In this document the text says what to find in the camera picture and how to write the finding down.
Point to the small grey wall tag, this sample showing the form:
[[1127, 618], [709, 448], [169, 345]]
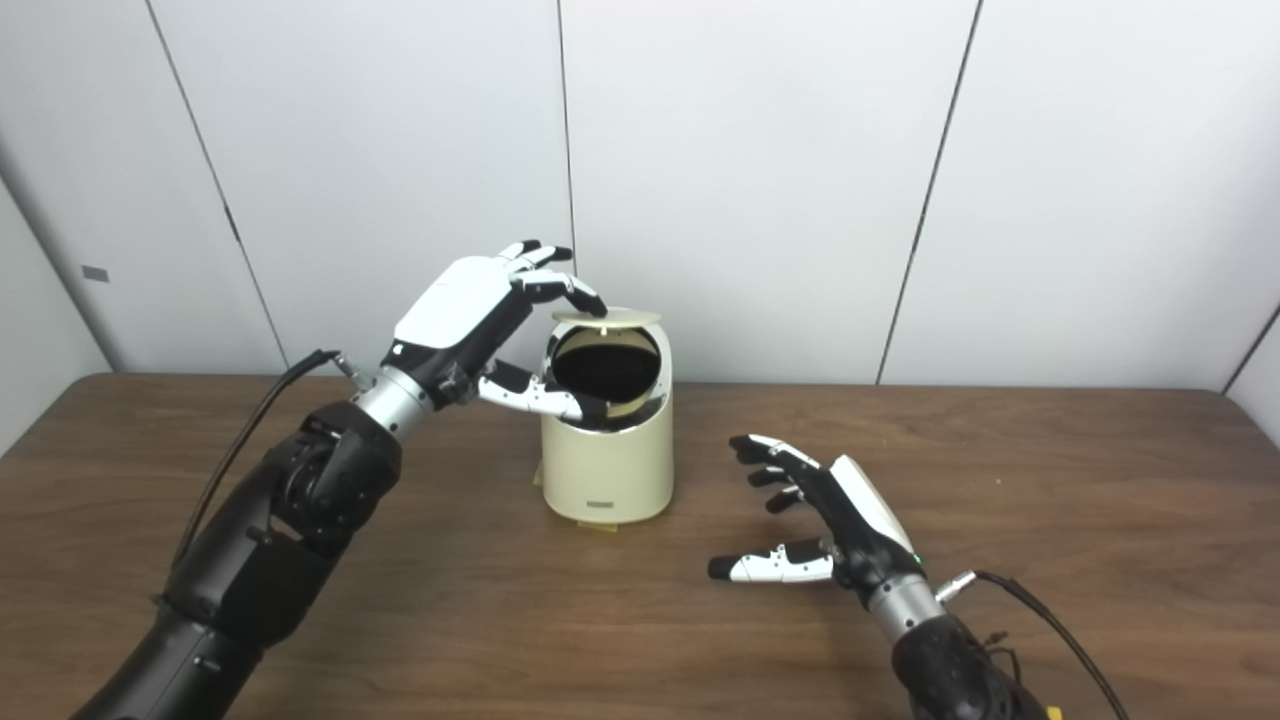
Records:
[[96, 273]]

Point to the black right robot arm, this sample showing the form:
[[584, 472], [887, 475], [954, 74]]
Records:
[[950, 670]]

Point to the cream-colored round bin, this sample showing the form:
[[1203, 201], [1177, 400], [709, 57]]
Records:
[[610, 465]]

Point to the cream round bin lid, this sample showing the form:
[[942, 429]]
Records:
[[625, 317]]

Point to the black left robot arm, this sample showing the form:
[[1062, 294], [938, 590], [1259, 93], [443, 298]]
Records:
[[270, 560]]

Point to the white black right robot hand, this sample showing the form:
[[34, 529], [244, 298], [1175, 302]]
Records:
[[865, 530]]

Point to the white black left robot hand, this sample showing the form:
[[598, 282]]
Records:
[[460, 310]]

